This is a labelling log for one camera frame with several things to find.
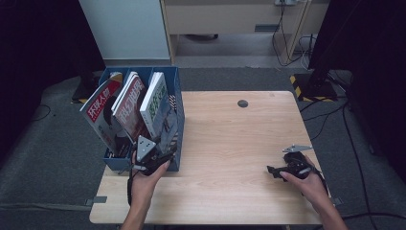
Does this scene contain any grey portrait magazine red banner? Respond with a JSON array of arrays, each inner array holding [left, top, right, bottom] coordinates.
[[79, 71, 132, 159]]

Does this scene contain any red brown illustrated magazine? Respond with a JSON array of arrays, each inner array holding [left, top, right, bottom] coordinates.
[[113, 74, 152, 145]]

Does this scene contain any right hand-held gripper cable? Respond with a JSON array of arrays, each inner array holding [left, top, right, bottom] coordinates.
[[314, 168, 330, 196]]

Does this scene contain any black stand with striped base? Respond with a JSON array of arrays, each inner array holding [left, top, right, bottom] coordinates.
[[289, 47, 339, 104], [70, 71, 104, 104]]

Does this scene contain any person's left hand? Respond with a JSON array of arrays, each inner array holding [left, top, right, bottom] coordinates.
[[130, 152, 171, 205]]

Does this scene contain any white snow scene magazine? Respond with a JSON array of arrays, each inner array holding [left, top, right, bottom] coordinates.
[[139, 71, 179, 155]]

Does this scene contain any hanging black cable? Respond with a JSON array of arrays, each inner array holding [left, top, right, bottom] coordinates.
[[271, 2, 315, 68]]

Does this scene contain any black curtain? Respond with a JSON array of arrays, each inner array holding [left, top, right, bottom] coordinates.
[[307, 0, 406, 183], [0, 0, 106, 161]]

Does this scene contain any thin black floor cable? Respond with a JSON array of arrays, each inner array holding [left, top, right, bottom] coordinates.
[[32, 103, 52, 123]]

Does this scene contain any short black floor cable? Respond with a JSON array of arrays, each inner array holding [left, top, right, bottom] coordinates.
[[300, 99, 348, 123]]

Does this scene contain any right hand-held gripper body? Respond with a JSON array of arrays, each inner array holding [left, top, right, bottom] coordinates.
[[282, 144, 313, 180]]

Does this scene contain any white partition panel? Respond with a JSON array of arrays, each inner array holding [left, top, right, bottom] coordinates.
[[78, 0, 171, 61]]

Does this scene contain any long black floor cable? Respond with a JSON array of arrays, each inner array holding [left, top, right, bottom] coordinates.
[[342, 102, 406, 221]]

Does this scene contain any blue plastic file rack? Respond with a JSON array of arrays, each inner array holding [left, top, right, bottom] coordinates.
[[98, 65, 186, 173]]

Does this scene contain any beige wooden desk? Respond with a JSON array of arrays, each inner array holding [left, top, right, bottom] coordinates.
[[159, 0, 329, 65]]

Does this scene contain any white cable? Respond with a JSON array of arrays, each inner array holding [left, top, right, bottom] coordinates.
[[298, 34, 316, 70]]

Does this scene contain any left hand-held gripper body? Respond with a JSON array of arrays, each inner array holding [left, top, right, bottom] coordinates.
[[133, 135, 170, 176]]

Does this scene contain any person's right hand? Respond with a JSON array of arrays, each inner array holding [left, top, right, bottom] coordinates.
[[279, 156, 328, 209]]

